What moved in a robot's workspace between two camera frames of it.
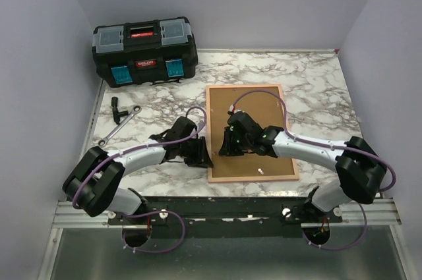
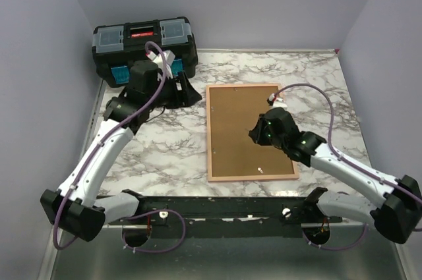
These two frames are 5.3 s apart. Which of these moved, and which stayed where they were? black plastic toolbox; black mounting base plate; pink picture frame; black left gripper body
Moved: black left gripper body
Stayed: black plastic toolbox; black mounting base plate; pink picture frame
